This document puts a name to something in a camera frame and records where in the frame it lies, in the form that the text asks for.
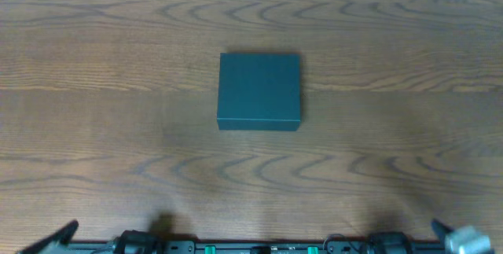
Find black gift box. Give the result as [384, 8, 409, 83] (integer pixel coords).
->
[217, 53, 301, 131]

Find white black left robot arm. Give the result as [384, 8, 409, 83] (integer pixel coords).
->
[17, 220, 163, 254]

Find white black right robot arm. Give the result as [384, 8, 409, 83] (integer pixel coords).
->
[360, 219, 453, 254]

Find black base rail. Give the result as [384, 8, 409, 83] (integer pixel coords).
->
[61, 239, 460, 254]

